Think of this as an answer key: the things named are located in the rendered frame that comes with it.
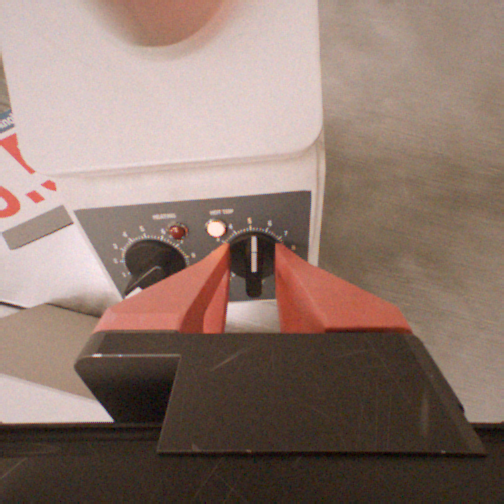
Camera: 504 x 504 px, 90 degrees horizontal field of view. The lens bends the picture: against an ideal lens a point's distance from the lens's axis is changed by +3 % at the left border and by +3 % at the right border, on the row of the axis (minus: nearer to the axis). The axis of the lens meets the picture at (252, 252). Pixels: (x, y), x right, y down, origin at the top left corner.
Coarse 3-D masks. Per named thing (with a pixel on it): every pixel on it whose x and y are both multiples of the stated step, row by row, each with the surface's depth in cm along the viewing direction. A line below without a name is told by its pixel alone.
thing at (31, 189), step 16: (0, 144) 15; (16, 144) 15; (0, 160) 16; (16, 160) 16; (0, 176) 16; (16, 176) 17; (32, 176) 17; (0, 192) 17; (16, 192) 17; (32, 192) 18; (48, 192) 18; (0, 208) 18; (16, 208) 18; (32, 208) 18
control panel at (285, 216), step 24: (288, 192) 12; (96, 216) 12; (120, 216) 12; (144, 216) 12; (168, 216) 12; (192, 216) 12; (216, 216) 12; (240, 216) 12; (264, 216) 12; (288, 216) 12; (96, 240) 13; (120, 240) 13; (168, 240) 13; (192, 240) 13; (216, 240) 13; (288, 240) 13; (120, 264) 14; (192, 264) 14; (120, 288) 15; (240, 288) 15; (264, 288) 15
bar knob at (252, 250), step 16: (240, 240) 13; (256, 240) 12; (272, 240) 13; (240, 256) 13; (256, 256) 12; (272, 256) 13; (240, 272) 14; (256, 272) 12; (272, 272) 14; (256, 288) 13
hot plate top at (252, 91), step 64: (0, 0) 9; (64, 0) 9; (256, 0) 9; (64, 64) 9; (128, 64) 9; (192, 64) 9; (256, 64) 9; (320, 64) 9; (64, 128) 10; (128, 128) 10; (192, 128) 9; (256, 128) 9; (320, 128) 9
